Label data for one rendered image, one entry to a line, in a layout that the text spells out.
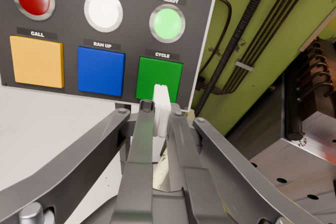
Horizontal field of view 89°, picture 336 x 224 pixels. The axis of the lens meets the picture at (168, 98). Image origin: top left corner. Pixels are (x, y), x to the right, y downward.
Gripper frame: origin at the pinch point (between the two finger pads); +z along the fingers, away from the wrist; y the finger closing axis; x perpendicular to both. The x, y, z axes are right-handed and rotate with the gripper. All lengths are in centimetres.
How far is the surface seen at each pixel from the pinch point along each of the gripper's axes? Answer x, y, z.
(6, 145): -76, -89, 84
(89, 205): -91, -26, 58
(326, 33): 19, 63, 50
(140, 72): 0.7, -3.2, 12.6
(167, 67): 2.1, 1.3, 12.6
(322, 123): -5.3, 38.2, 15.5
